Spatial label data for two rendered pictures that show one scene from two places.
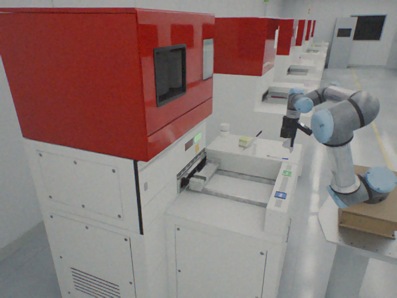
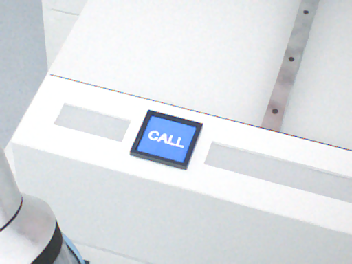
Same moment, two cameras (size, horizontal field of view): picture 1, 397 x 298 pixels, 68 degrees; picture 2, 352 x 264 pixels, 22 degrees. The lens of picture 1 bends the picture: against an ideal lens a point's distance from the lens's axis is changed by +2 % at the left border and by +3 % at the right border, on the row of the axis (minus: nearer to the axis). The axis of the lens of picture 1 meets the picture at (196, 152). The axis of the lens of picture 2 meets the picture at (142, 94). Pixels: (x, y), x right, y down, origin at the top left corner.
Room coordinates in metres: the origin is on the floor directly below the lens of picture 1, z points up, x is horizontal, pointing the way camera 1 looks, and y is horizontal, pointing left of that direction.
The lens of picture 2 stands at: (1.20, -0.98, 1.63)
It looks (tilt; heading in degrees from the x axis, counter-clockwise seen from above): 47 degrees down; 84
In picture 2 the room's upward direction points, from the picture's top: 1 degrees clockwise
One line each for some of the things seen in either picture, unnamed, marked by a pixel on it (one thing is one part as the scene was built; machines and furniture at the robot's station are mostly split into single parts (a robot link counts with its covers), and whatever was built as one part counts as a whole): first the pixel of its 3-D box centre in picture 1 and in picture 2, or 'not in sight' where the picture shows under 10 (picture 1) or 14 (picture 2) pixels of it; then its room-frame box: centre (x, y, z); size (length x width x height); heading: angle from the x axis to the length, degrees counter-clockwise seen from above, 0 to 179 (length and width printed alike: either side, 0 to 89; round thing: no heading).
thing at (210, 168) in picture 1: (205, 174); not in sight; (1.67, -0.06, 0.87); 0.36 x 0.08 x 0.03; 157
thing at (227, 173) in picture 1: (239, 175); not in sight; (1.72, -0.29, 0.84); 0.50 x 0.02 x 0.03; 67
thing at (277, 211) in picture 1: (282, 194); (295, 222); (1.40, -0.48, 0.89); 0.55 x 0.09 x 0.14; 157
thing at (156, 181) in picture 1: (178, 164); not in sight; (1.51, 0.11, 1.02); 0.82 x 0.03 x 0.40; 157
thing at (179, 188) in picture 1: (193, 171); not in sight; (1.67, 0.02, 0.89); 0.44 x 0.02 x 0.10; 157
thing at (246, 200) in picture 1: (227, 196); (297, 43); (1.47, -0.18, 0.84); 0.50 x 0.02 x 0.03; 67
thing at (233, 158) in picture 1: (253, 155); not in sight; (1.92, -0.42, 0.89); 0.62 x 0.35 x 0.14; 67
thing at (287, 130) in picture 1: (289, 127); not in sight; (1.52, -0.51, 1.25); 0.09 x 0.08 x 0.12; 67
